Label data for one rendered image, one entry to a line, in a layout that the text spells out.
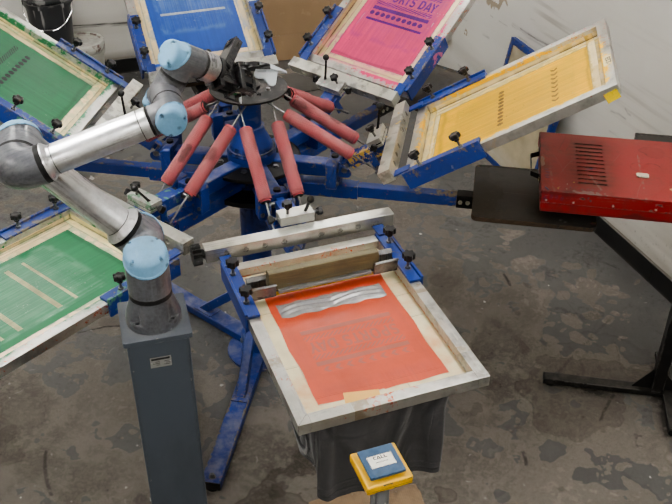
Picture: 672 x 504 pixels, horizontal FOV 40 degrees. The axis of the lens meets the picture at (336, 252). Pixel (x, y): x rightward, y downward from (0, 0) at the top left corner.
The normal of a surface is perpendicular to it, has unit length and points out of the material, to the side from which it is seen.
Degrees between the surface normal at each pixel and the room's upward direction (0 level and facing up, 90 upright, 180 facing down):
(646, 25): 90
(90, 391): 0
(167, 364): 90
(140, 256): 7
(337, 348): 0
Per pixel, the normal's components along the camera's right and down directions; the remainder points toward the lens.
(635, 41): -0.94, 0.19
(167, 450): 0.27, 0.55
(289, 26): 0.34, 0.36
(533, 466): 0.00, -0.82
